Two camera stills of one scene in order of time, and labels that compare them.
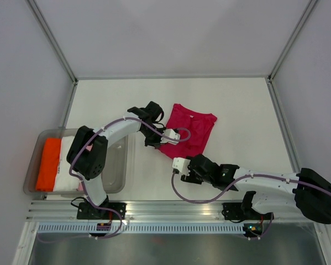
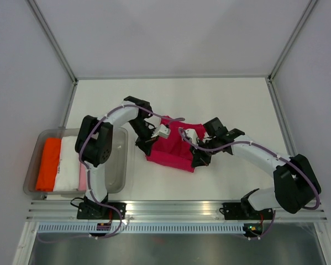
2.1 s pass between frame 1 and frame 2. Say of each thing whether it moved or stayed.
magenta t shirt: moved
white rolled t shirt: stayed
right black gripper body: moved
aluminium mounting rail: stayed
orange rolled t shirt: stayed
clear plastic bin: stayed
